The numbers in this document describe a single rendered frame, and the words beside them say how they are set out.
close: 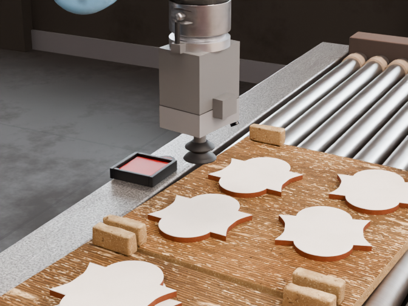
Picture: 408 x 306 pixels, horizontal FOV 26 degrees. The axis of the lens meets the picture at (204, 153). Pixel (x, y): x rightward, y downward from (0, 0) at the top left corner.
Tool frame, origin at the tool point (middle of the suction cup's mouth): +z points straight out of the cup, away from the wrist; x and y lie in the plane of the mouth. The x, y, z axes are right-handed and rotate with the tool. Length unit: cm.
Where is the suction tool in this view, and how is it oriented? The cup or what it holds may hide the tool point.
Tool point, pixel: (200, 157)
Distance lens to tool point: 113.9
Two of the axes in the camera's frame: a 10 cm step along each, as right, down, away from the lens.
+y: 6.0, -3.0, 7.4
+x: -8.0, -2.3, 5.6
